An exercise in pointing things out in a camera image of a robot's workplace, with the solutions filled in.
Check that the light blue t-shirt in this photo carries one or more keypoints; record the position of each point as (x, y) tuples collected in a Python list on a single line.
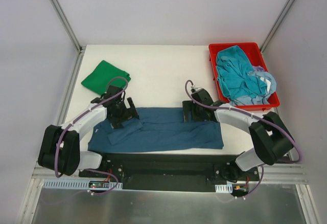
[(257, 88)]

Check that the aluminium frame post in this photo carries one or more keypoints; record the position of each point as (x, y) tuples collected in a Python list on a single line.
[(276, 25), (66, 25)]

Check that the dark blue t-shirt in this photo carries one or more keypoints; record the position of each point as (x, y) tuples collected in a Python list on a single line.
[(156, 129)]

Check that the left aluminium frame post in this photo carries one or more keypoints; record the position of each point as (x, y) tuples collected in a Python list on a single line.
[(66, 25)]

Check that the white cable duct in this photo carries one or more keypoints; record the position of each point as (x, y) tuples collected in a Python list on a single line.
[(82, 185), (227, 188)]

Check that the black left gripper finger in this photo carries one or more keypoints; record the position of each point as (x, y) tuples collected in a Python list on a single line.
[(131, 111), (117, 124)]

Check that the right white cable duct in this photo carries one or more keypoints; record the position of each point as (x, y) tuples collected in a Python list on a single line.
[(227, 188)]

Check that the green t-shirt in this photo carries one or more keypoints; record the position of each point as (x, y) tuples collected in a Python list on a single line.
[(97, 81)]

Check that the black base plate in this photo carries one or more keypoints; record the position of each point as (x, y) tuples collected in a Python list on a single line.
[(171, 172)]

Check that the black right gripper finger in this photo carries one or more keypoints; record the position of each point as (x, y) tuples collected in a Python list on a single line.
[(188, 116), (187, 105)]

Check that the left white cable duct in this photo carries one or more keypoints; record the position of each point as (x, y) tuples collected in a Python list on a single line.
[(82, 185)]

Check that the right aluminium frame post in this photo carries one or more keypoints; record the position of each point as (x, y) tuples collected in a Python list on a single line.
[(276, 25)]

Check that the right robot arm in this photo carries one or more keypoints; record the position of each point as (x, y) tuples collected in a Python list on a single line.
[(270, 138)]

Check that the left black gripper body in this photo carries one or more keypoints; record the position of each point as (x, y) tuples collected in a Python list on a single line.
[(123, 116)]

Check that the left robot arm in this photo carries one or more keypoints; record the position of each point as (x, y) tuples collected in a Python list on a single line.
[(60, 148)]

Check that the teal t-shirt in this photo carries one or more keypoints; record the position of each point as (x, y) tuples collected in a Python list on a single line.
[(232, 67)]

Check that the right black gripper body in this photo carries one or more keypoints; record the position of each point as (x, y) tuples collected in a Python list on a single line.
[(190, 112)]

